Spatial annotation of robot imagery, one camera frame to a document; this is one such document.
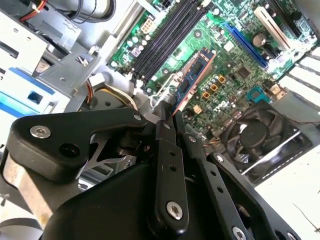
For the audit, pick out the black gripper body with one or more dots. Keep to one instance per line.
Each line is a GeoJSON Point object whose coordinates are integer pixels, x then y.
{"type": "Point", "coordinates": [112, 205]}

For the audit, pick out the RAM stick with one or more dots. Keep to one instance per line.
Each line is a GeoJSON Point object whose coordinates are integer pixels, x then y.
{"type": "Point", "coordinates": [192, 75]}

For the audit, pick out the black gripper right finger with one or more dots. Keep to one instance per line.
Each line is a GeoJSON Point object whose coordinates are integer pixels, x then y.
{"type": "Point", "coordinates": [225, 175]}

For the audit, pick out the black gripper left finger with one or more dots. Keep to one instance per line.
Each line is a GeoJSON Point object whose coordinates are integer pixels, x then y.
{"type": "Point", "coordinates": [75, 125]}

